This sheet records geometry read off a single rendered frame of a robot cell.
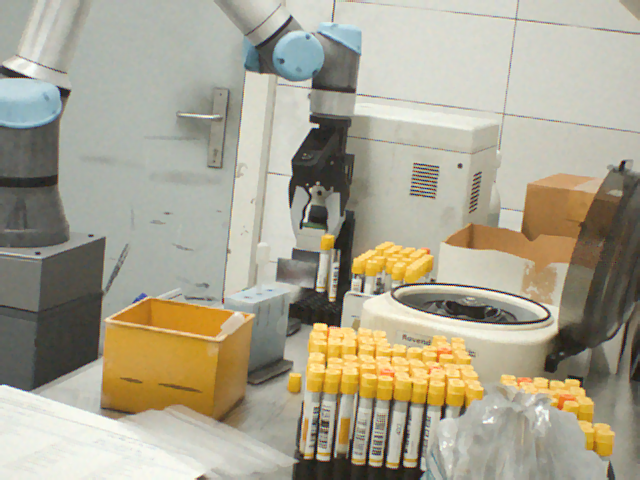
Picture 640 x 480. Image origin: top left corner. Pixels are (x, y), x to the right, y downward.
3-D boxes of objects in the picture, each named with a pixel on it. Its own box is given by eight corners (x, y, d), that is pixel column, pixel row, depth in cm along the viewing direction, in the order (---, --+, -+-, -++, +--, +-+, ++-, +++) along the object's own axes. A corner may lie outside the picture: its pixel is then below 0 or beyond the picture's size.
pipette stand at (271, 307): (245, 356, 156) (253, 282, 154) (293, 368, 153) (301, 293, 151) (206, 372, 147) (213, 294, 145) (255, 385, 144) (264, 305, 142)
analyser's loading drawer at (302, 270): (313, 262, 213) (317, 234, 212) (349, 268, 211) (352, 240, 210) (275, 281, 194) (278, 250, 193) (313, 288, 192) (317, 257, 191)
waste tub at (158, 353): (141, 376, 142) (147, 295, 141) (247, 396, 140) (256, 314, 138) (96, 407, 129) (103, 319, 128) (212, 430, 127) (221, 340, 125)
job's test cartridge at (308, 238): (301, 259, 203) (305, 223, 202) (327, 264, 201) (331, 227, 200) (293, 263, 199) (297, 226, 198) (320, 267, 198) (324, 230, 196)
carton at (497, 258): (456, 309, 198) (468, 219, 195) (629, 339, 190) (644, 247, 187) (423, 340, 175) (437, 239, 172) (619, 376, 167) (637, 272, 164)
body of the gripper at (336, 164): (352, 188, 204) (361, 118, 201) (338, 193, 195) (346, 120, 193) (310, 182, 206) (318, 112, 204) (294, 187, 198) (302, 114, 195)
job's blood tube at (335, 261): (327, 311, 184) (333, 248, 183) (335, 313, 184) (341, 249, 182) (324, 313, 183) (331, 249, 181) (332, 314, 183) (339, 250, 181)
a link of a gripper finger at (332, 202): (354, 241, 203) (349, 187, 202) (344, 245, 197) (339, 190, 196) (337, 242, 204) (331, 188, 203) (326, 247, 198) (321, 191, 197)
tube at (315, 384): (296, 471, 116) (309, 366, 115) (313, 474, 116) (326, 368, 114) (294, 477, 115) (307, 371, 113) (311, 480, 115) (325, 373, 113)
